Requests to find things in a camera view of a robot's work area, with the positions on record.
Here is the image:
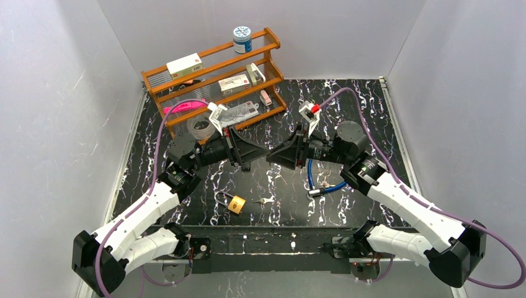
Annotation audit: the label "purple cable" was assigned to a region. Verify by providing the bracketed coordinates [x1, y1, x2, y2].
[316, 87, 526, 290]
[94, 98, 215, 298]

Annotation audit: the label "pink plastic tool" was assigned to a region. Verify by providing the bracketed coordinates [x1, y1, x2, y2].
[163, 99, 208, 114]

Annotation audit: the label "blue cable bike lock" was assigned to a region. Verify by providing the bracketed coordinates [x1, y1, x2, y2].
[306, 160, 347, 199]

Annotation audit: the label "white box middle shelf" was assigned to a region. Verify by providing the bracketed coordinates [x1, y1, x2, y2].
[218, 74, 251, 96]

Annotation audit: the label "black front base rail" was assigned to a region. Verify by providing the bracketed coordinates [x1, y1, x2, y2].
[140, 223, 412, 276]

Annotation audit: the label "silver keys near padlock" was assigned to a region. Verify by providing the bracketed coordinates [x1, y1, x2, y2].
[253, 198, 275, 205]

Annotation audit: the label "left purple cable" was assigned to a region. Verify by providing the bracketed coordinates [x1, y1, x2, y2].
[94, 98, 215, 298]

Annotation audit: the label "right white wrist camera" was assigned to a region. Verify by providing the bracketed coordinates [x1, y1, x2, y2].
[298, 101, 321, 137]

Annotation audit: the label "black cable padlock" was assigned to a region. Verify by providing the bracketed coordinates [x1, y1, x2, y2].
[241, 163, 251, 173]

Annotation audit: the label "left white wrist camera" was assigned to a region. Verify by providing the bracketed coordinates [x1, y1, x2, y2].
[207, 102, 228, 135]

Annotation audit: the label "orange wooden shelf rack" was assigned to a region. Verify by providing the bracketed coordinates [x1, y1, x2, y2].
[141, 27, 287, 130]

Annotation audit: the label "blue lidded jar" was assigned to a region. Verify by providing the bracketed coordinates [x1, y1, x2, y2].
[233, 26, 252, 54]

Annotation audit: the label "white box shelf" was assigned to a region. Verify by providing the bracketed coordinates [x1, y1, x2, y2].
[166, 53, 203, 79]
[218, 74, 251, 96]

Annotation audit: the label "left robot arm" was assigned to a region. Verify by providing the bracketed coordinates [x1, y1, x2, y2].
[72, 127, 270, 297]

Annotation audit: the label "brass padlock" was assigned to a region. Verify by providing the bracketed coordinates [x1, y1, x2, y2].
[214, 191, 246, 215]

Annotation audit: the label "white box top shelf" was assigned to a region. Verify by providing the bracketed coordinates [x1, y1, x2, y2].
[166, 53, 203, 79]

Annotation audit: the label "clear tape roll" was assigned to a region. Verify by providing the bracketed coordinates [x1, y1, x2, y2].
[187, 112, 216, 140]

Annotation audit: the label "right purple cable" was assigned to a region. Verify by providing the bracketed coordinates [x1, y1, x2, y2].
[316, 87, 526, 290]

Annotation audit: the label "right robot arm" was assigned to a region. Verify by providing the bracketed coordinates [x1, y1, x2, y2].
[266, 121, 486, 288]

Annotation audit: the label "packaged item bottom shelf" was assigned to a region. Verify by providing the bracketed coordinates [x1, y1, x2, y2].
[220, 101, 259, 127]

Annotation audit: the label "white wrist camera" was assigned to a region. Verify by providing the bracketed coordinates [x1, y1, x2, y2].
[207, 102, 228, 135]
[298, 101, 321, 137]

